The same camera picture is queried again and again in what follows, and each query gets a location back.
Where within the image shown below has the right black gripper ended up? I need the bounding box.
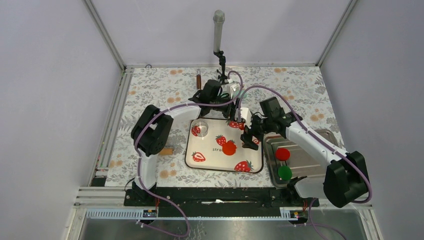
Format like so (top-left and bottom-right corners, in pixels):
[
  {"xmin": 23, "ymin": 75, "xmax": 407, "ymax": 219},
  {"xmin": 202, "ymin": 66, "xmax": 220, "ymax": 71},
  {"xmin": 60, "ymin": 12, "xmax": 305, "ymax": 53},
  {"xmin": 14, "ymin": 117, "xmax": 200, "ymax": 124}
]
[{"xmin": 240, "ymin": 113, "xmax": 272, "ymax": 151}]

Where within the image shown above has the wooden handled metal scraper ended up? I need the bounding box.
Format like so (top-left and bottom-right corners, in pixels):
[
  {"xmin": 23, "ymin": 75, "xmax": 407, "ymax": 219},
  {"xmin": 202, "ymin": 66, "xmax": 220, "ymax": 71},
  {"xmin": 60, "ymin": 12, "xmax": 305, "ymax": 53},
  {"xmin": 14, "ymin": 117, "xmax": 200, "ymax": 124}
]
[{"xmin": 196, "ymin": 68, "xmax": 202, "ymax": 90}]

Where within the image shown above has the small round metal cup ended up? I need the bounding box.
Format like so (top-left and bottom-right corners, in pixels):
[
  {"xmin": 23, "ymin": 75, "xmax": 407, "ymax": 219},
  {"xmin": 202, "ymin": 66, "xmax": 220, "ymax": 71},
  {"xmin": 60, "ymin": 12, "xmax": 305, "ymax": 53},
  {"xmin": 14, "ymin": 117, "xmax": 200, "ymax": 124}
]
[{"xmin": 191, "ymin": 120, "xmax": 209, "ymax": 137}]

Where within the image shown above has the strawberry print white tray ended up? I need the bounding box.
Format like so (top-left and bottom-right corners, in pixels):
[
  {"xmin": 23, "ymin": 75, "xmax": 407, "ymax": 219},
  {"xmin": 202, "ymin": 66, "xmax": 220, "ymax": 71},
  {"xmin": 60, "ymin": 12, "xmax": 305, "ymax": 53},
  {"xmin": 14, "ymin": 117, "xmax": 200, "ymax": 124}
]
[{"xmin": 185, "ymin": 118, "xmax": 264, "ymax": 174}]

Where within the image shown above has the orange dough piece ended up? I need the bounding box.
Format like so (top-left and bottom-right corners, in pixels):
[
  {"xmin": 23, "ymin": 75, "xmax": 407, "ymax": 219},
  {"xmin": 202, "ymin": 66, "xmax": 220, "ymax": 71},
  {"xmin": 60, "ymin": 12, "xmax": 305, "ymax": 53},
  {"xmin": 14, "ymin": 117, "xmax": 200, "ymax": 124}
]
[{"xmin": 222, "ymin": 140, "xmax": 237, "ymax": 156}]

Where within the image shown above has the wooden dough roller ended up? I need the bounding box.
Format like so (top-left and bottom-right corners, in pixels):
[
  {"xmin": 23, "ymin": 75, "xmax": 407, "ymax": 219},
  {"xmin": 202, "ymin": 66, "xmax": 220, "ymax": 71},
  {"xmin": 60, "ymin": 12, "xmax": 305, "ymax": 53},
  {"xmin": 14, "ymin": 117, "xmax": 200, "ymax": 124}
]
[{"xmin": 158, "ymin": 147, "xmax": 174, "ymax": 156}]

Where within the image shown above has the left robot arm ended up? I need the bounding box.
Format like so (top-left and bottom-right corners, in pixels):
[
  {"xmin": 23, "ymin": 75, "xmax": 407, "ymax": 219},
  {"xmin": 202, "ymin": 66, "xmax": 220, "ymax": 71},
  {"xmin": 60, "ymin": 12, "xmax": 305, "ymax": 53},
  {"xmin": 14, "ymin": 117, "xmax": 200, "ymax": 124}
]
[{"xmin": 130, "ymin": 79, "xmax": 243, "ymax": 206}]

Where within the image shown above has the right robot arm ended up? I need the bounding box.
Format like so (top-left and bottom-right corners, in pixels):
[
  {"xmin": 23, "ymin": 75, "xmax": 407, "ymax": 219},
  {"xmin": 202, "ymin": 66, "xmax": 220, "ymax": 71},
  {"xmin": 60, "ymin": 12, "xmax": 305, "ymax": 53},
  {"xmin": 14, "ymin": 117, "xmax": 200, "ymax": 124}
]
[{"xmin": 237, "ymin": 112, "xmax": 373, "ymax": 208}]

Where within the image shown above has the red dough disc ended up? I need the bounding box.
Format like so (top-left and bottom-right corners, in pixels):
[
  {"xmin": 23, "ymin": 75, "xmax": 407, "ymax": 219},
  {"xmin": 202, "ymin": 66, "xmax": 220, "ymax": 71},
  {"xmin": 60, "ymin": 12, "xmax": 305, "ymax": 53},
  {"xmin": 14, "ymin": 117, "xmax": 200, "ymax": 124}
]
[{"xmin": 275, "ymin": 147, "xmax": 291, "ymax": 161}]

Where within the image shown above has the green dough disc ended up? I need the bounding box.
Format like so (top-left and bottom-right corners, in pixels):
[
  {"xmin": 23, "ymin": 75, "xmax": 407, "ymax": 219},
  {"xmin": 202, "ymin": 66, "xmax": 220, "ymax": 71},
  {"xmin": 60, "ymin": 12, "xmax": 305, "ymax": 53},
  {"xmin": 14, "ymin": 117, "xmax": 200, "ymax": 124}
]
[{"xmin": 277, "ymin": 165, "xmax": 293, "ymax": 181}]

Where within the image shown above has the black tripod mic stand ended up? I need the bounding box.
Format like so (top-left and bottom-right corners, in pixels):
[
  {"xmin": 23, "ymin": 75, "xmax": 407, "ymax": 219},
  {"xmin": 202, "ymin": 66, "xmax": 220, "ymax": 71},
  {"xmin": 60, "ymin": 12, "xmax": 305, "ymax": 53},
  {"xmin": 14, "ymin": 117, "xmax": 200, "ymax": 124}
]
[{"xmin": 213, "ymin": 50, "xmax": 228, "ymax": 85}]

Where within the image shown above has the stainless steel tray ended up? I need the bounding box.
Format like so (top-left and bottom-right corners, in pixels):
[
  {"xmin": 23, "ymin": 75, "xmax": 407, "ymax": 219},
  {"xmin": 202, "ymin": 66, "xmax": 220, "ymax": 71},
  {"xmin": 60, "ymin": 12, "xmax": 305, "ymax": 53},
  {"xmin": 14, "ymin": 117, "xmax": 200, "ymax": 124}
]
[{"xmin": 262, "ymin": 134, "xmax": 326, "ymax": 189}]

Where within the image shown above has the silver microphone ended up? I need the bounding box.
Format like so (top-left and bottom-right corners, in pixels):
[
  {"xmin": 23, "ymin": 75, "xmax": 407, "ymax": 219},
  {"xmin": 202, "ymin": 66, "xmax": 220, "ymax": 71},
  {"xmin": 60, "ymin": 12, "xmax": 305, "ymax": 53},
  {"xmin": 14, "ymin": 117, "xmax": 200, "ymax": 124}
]
[{"xmin": 212, "ymin": 9, "xmax": 225, "ymax": 53}]

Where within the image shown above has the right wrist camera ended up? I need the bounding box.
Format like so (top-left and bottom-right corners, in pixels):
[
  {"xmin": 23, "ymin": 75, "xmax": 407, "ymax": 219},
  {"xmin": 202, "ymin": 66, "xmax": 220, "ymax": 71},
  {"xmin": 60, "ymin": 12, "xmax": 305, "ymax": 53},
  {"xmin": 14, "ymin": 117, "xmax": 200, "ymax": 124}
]
[{"xmin": 239, "ymin": 96, "xmax": 284, "ymax": 125}]

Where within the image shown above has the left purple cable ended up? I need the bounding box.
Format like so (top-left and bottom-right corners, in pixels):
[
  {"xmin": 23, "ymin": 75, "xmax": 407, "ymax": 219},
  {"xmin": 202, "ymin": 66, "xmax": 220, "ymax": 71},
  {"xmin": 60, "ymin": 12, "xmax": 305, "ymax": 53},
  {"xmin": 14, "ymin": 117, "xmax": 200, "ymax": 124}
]
[{"xmin": 133, "ymin": 70, "xmax": 244, "ymax": 238}]

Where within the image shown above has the purple cable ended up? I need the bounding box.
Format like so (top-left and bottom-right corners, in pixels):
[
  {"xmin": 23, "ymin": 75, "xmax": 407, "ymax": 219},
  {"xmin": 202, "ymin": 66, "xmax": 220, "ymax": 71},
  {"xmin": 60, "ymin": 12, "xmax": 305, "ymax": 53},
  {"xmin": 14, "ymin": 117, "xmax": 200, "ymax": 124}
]
[
  {"xmin": 236, "ymin": 85, "xmax": 373, "ymax": 240},
  {"xmin": 133, "ymin": 70, "xmax": 244, "ymax": 238}
]

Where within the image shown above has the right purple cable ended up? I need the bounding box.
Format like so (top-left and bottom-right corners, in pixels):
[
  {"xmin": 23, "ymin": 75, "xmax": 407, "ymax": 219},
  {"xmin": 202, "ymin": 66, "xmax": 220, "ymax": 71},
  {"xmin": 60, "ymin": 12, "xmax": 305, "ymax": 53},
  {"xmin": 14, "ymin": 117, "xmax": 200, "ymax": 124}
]
[{"xmin": 236, "ymin": 85, "xmax": 373, "ymax": 240}]

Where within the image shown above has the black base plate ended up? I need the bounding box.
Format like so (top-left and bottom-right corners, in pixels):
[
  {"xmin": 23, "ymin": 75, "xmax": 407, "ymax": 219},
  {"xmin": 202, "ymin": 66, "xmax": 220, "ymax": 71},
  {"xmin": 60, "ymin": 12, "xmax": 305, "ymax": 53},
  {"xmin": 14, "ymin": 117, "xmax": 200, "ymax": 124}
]
[{"xmin": 123, "ymin": 187, "xmax": 319, "ymax": 218}]

